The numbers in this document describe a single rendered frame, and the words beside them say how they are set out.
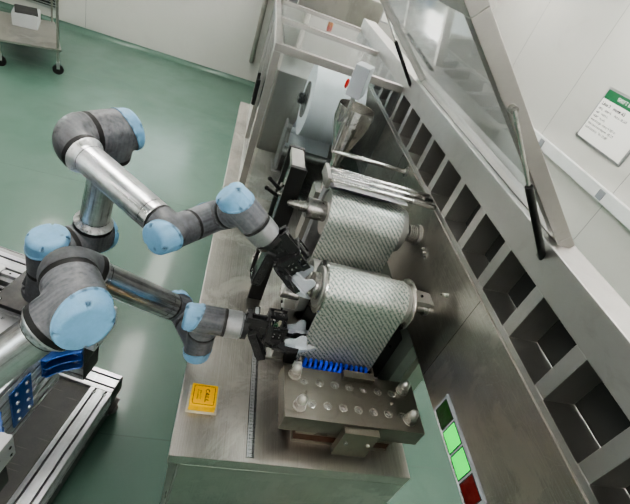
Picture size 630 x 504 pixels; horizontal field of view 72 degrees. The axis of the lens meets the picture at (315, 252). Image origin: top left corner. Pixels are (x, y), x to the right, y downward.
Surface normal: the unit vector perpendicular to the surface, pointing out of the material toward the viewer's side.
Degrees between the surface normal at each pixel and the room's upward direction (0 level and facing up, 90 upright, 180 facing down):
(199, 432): 0
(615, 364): 90
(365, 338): 90
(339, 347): 90
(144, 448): 0
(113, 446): 0
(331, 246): 92
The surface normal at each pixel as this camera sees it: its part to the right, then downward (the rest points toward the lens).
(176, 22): 0.07, 0.61
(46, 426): 0.33, -0.76
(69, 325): 0.64, 0.55
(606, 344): -0.94, -0.22
